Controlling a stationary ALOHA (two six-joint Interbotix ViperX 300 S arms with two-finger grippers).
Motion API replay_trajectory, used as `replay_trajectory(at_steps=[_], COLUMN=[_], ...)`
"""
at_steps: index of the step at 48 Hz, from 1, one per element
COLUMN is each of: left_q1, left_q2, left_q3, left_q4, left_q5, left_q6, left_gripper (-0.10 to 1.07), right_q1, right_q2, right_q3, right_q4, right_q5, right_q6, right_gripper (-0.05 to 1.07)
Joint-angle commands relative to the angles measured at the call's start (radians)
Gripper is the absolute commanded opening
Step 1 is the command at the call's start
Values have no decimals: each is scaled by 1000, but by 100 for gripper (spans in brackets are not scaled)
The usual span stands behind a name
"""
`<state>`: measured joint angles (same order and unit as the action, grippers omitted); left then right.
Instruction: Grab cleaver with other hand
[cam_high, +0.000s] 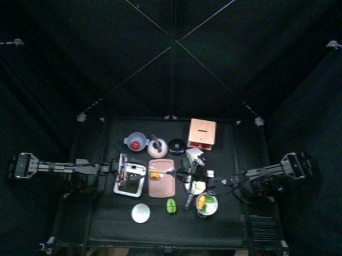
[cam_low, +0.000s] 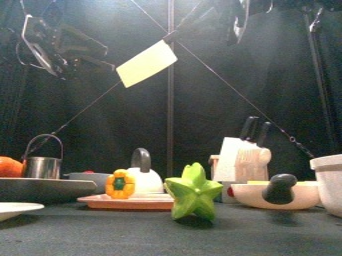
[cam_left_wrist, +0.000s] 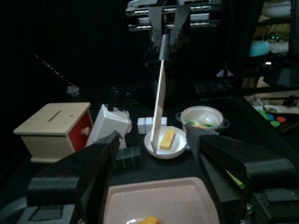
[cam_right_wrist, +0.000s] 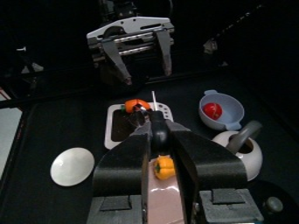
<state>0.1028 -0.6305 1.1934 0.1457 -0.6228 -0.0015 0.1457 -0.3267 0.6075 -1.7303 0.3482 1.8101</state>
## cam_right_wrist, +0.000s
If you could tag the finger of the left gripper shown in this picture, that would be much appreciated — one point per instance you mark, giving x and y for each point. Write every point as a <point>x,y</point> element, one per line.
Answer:
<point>165,52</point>
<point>115,58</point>

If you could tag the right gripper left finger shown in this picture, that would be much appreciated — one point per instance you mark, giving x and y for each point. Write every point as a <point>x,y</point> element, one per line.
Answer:
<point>121,169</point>

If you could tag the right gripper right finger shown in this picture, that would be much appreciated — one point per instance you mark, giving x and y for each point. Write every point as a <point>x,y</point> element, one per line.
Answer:
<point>214,169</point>

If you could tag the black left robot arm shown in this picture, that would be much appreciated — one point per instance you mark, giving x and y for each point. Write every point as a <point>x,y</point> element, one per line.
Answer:
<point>121,10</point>

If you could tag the white oval plate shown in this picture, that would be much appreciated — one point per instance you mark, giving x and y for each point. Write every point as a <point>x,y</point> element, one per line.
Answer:
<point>73,166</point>

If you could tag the orange toy fruit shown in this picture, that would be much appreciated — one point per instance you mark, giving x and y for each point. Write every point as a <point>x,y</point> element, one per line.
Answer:
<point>134,104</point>

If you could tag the red toy tomato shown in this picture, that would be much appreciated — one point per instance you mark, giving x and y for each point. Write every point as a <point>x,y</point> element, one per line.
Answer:
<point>213,110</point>

